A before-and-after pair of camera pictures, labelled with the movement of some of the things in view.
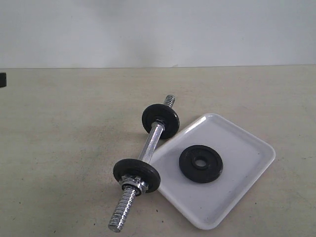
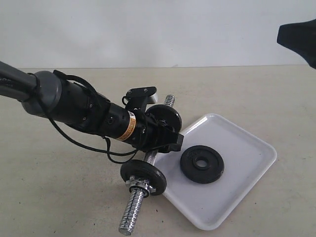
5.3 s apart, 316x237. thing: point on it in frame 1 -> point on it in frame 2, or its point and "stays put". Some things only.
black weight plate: x=163 y=114 stays put
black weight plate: x=210 y=172 stays put
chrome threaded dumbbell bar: x=148 y=149 -> x=138 y=195
